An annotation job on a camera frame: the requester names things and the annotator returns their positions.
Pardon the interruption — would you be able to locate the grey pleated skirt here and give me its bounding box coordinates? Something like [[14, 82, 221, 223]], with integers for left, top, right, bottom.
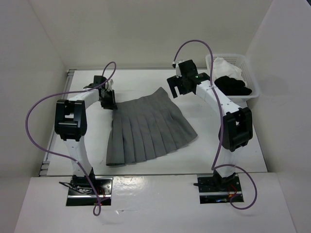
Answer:
[[105, 87, 198, 166]]

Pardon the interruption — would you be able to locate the black skirt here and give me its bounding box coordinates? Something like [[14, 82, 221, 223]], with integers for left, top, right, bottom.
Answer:
[[214, 76, 252, 96]]

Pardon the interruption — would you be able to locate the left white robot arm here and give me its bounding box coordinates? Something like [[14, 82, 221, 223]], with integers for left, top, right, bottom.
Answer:
[[54, 75, 117, 194]]

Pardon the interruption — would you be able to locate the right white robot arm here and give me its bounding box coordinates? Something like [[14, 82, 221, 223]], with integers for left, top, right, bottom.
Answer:
[[167, 60, 253, 191]]

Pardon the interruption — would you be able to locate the white folded cloth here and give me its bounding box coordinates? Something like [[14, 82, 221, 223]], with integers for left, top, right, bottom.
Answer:
[[212, 57, 243, 82]]

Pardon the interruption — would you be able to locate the white plastic basket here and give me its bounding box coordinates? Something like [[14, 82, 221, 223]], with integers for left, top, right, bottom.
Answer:
[[213, 53, 260, 101]]

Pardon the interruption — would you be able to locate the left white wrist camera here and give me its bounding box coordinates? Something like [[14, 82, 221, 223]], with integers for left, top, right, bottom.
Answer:
[[106, 79, 114, 89]]

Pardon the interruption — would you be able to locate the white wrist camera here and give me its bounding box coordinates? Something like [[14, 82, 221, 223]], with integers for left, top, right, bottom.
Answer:
[[106, 79, 114, 89], [172, 60, 184, 78]]

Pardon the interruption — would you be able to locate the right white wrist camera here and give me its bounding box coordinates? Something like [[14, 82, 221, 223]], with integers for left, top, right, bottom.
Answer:
[[172, 60, 184, 78]]

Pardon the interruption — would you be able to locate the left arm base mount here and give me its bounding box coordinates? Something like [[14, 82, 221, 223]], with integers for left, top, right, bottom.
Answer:
[[59, 176, 113, 206]]

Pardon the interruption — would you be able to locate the aluminium table edge rail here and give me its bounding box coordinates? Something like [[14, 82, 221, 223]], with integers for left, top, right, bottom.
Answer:
[[38, 69, 75, 177]]

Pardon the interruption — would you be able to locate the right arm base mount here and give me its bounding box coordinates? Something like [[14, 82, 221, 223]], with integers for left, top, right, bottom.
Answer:
[[193, 174, 244, 204]]

